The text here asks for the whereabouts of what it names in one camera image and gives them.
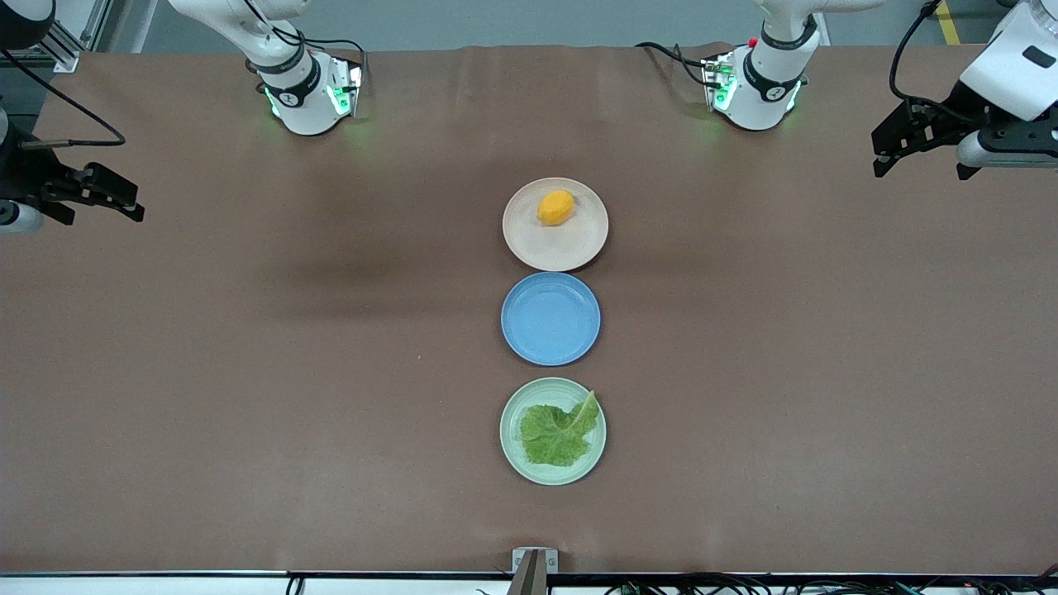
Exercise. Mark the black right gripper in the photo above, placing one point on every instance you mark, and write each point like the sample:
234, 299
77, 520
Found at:
26, 176

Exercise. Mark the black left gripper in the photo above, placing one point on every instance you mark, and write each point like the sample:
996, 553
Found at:
952, 109

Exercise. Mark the yellow lemon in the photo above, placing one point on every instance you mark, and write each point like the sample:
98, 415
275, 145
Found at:
555, 207

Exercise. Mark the green lettuce leaf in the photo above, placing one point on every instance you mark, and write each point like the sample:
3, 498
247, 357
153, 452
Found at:
555, 434

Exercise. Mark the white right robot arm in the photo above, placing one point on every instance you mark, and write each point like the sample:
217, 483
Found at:
302, 99

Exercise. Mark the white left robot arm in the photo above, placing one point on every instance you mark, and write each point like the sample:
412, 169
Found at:
769, 91

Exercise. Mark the brown table cloth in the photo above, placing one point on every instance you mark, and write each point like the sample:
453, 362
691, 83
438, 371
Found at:
248, 413

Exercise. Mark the beige round plate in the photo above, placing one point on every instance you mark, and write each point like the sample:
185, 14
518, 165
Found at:
554, 248

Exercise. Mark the blue round plate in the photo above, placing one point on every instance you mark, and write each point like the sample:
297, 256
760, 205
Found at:
550, 319

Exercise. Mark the pale green round plate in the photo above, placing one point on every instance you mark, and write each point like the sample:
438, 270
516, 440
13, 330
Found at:
512, 450

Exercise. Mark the aluminium frame profile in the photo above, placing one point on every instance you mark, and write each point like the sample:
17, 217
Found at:
78, 37

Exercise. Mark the white table edge rail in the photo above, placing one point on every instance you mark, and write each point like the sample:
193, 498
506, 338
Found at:
149, 585

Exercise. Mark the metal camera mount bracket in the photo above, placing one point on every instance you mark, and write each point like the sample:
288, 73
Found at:
535, 566

